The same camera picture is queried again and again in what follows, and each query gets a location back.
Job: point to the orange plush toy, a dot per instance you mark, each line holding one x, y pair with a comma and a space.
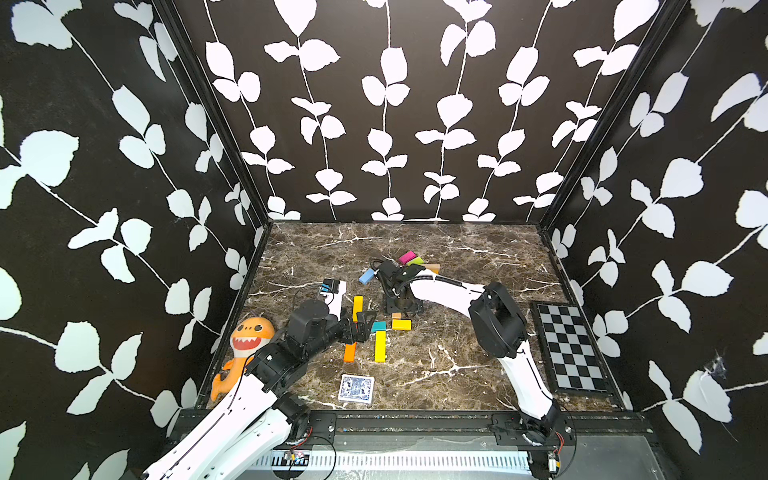
250, 335

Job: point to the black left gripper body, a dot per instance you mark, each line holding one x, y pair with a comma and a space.
346, 335

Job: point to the orange block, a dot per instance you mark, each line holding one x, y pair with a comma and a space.
349, 353

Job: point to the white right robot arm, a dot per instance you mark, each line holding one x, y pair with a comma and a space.
499, 324

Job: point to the light blue block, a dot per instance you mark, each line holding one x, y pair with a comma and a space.
367, 276

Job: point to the black white checkerboard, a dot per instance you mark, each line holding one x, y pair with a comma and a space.
572, 363

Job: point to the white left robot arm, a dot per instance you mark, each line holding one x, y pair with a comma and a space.
259, 414

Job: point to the black metal base rail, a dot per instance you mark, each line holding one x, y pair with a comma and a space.
503, 428

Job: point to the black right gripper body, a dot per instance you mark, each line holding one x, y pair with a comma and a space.
394, 305

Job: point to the magenta block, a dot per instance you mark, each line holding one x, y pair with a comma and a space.
407, 257

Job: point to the teal block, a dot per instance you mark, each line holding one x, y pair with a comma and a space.
379, 326

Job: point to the blue playing card box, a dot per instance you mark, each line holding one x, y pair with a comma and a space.
356, 389

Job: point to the amber yellow short block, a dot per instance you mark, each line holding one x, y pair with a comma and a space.
401, 325

